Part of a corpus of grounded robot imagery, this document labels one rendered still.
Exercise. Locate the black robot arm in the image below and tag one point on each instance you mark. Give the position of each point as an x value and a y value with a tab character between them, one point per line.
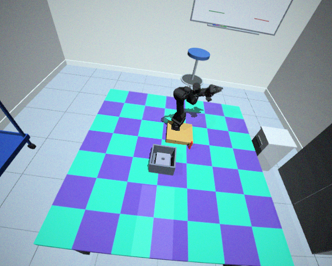
191	95

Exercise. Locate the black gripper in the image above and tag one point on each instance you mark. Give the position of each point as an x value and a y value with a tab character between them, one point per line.
212	89

